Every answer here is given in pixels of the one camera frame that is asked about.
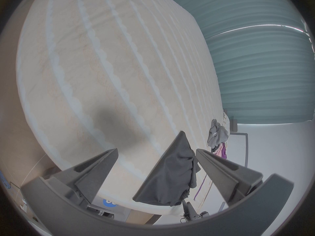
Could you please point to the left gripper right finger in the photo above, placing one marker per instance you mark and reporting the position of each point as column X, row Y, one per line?
column 224, row 177

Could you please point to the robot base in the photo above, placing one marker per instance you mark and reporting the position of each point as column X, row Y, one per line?
column 110, row 205

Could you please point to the bed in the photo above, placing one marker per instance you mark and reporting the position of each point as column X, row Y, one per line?
column 110, row 70

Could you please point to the white printed pillow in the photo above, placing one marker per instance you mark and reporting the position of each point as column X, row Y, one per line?
column 226, row 120

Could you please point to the grey garment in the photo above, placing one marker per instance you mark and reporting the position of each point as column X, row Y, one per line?
column 217, row 134

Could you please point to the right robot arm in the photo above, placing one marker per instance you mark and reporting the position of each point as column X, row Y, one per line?
column 192, row 211

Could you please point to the black T-shirt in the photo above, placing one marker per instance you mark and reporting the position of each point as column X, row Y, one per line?
column 172, row 176

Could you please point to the grey bedside table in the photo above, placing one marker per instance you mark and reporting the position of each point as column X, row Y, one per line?
column 233, row 125

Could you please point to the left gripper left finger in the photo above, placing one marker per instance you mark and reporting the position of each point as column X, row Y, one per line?
column 91, row 178

